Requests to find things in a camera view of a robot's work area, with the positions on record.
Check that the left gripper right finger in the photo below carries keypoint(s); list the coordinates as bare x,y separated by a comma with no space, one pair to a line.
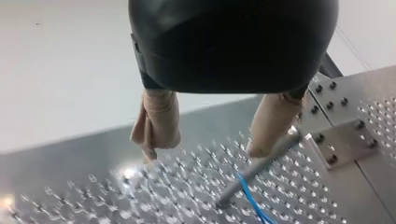
271,121

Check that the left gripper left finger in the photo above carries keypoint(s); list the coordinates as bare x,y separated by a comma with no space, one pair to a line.
160,119

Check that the metal post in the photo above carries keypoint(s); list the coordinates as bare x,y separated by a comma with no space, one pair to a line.
258,166

